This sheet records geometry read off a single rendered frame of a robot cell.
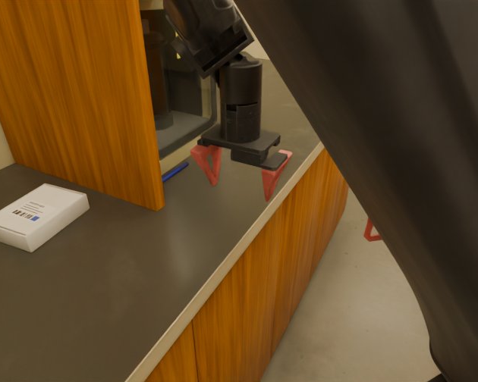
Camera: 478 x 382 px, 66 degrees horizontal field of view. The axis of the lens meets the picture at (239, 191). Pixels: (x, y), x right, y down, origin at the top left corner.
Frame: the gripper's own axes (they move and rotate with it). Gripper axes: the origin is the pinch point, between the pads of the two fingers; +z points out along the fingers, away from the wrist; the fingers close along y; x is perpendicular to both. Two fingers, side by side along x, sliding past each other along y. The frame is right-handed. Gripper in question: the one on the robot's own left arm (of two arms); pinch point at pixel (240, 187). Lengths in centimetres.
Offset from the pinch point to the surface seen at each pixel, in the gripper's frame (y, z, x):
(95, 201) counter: 38.7, 16.5, -1.8
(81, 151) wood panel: 43.9, 6.4, -5.6
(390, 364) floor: -37, 111, -62
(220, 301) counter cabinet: 5.7, 31.6, -1.3
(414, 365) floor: -46, 111, -66
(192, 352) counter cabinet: 5.6, 34.8, 9.8
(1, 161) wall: 76, 16, -4
